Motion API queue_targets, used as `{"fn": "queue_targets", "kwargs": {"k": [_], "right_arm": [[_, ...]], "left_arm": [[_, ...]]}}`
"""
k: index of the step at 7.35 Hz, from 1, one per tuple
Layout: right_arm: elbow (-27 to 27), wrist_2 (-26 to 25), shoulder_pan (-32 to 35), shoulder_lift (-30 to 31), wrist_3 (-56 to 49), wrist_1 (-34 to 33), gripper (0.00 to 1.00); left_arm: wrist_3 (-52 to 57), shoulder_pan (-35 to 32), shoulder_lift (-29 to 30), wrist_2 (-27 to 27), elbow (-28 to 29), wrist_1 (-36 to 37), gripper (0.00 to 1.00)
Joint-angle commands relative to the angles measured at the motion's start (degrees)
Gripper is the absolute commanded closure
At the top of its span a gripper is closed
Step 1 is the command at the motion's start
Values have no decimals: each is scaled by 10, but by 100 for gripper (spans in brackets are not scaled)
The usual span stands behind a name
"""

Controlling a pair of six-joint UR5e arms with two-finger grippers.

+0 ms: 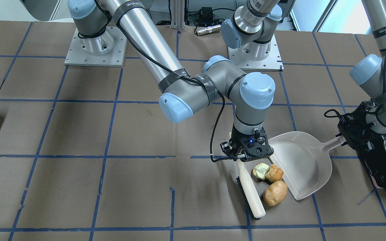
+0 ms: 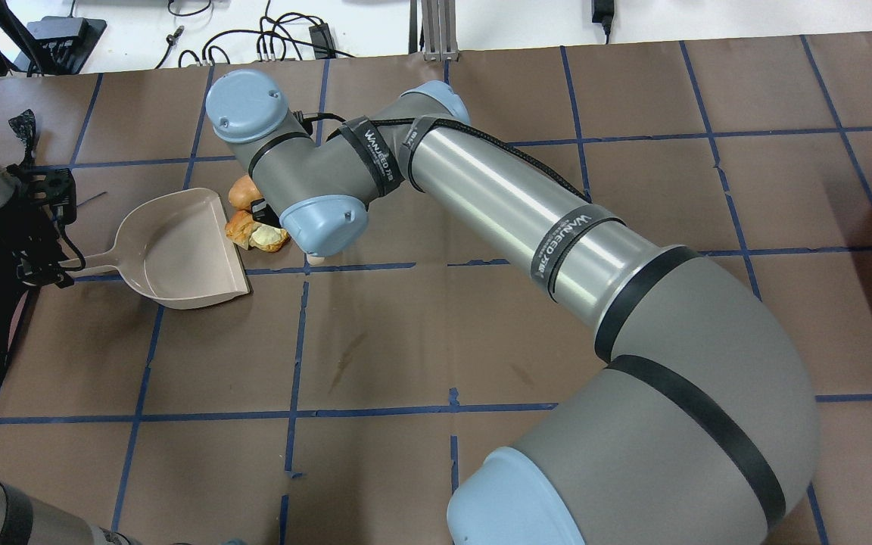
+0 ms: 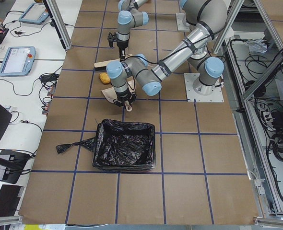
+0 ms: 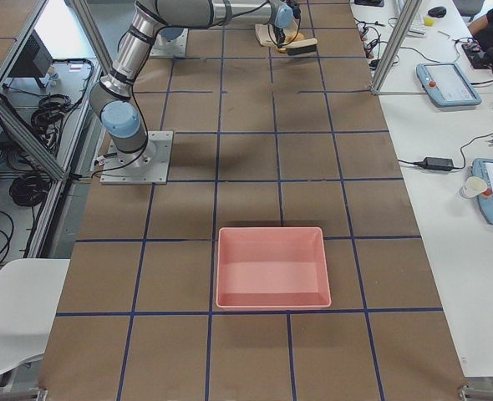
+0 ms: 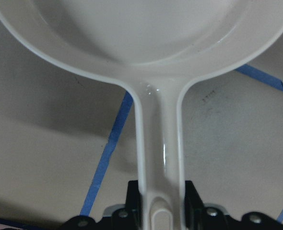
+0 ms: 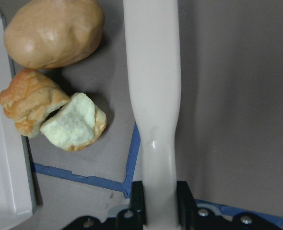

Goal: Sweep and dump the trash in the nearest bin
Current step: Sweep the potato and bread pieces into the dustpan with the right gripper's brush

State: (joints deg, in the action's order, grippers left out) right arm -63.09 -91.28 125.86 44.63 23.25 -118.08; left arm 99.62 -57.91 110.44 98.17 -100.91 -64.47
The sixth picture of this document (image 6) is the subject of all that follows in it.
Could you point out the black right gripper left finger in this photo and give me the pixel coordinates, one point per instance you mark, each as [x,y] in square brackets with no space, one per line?
[131,217]

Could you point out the white plastic dustpan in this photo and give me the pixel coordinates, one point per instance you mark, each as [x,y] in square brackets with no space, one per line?
[17,196]

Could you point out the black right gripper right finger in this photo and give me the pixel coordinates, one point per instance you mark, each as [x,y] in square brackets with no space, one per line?
[192,217]

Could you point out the orange bread piece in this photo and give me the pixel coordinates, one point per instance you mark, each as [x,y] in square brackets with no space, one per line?
[29,100]

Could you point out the pale bread piece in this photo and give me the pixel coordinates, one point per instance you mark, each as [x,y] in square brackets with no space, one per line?
[76,125]

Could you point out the brown potato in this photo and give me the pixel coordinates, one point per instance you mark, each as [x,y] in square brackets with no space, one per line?
[48,34]

